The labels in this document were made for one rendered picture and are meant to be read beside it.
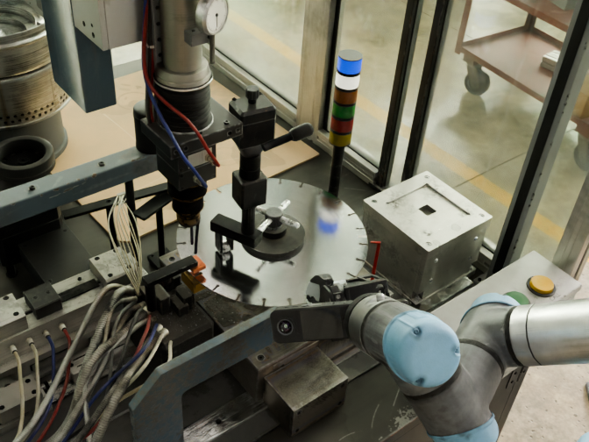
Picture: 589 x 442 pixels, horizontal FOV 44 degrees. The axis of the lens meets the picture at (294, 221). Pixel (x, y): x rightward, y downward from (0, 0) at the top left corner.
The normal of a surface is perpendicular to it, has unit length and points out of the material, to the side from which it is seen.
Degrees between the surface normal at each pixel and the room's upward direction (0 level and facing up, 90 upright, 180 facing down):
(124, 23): 90
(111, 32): 90
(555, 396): 0
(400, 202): 0
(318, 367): 0
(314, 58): 90
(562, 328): 57
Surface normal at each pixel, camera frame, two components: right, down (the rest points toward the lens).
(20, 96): 0.55, 0.57
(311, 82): -0.79, 0.36
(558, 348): -0.55, 0.46
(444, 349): 0.30, 0.09
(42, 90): 0.80, 0.43
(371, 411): 0.07, -0.76
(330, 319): -0.22, 0.13
